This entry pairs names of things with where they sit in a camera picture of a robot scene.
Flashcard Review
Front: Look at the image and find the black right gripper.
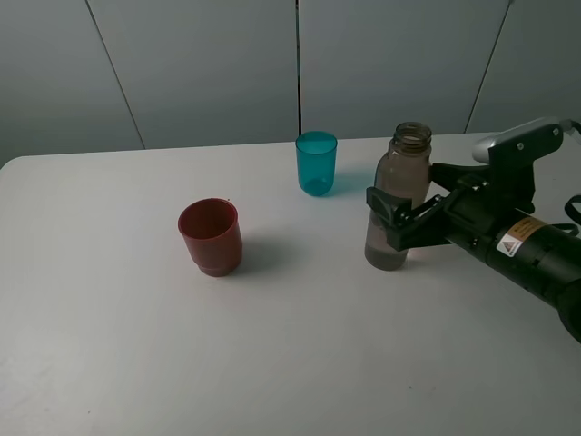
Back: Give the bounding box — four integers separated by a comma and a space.
366, 163, 552, 266

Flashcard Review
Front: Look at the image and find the smoky translucent plastic bottle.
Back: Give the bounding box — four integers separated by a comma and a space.
364, 122, 432, 271

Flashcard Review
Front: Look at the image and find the teal translucent plastic cup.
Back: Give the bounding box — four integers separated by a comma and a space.
295, 131, 338, 196

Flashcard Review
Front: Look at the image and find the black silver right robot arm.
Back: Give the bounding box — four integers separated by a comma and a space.
366, 163, 580, 339

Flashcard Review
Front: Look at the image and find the red plastic cup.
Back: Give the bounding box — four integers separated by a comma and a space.
178, 198, 242, 277

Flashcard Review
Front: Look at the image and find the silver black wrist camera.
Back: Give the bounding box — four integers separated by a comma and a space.
472, 117, 580, 213

